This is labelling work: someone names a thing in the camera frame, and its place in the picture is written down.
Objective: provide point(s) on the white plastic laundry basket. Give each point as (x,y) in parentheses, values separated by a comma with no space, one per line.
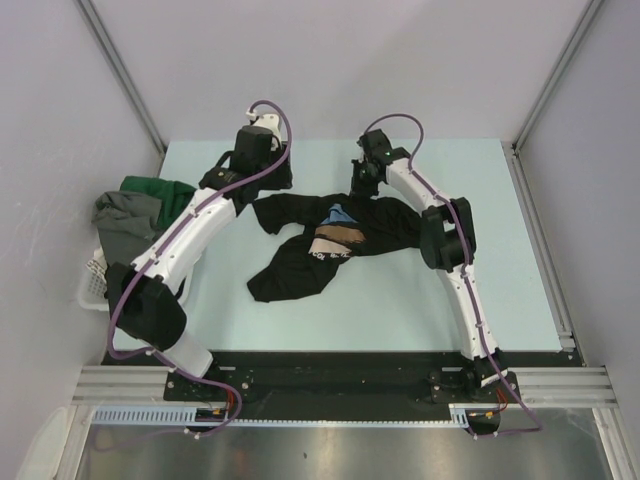
(92,290)

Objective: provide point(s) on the right aluminium frame rail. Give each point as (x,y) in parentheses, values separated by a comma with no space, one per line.
(548,272)

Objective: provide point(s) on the left aluminium corner post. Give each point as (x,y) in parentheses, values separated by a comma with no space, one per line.
(112,56)

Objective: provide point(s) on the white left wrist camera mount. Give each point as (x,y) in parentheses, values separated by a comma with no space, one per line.
(270,121)

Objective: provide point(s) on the grey cable duct strip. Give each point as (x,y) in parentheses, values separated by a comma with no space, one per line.
(150,415)

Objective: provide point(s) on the black printed t shirt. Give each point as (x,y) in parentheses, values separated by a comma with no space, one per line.
(336,228)

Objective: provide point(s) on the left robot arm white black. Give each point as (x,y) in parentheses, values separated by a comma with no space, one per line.
(143,295)

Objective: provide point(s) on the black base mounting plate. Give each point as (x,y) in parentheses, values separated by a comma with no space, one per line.
(345,388)

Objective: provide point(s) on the grey t shirt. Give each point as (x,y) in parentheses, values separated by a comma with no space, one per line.
(127,224)

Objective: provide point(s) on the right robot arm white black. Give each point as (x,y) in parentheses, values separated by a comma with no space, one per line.
(447,245)

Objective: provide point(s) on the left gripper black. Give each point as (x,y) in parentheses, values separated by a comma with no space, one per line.
(282,180)

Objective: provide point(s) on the green t shirt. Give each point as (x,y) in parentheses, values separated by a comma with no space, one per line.
(174,196)

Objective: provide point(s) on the aluminium corner post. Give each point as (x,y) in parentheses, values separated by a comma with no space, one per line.
(112,56)
(578,35)

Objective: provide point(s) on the right aluminium corner post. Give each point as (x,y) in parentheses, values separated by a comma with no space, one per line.
(578,35)

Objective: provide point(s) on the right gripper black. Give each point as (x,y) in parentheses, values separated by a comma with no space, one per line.
(358,189)

